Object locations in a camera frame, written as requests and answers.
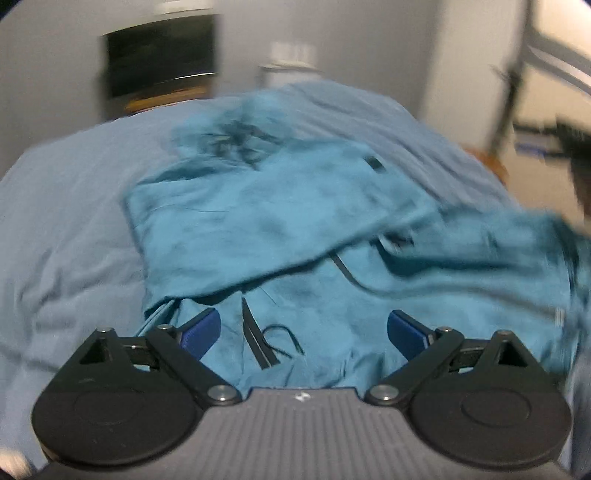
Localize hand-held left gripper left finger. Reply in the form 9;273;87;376
78;307;242;408

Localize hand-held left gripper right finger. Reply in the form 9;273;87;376
365;310;536;409

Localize teal hooded jacket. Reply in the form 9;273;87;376
122;90;583;389

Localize brown wooden furniture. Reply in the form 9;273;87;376
465;147;509;186

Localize dark metal stand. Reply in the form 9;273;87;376
487;0;591;155

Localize light blue bed blanket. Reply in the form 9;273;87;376
0;80;591;480

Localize wooden television stand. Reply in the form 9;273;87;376
124;87;214;114

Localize white router with antennas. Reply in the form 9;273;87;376
259;41;320;75

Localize black wall television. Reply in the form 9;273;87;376
99;16;220;100

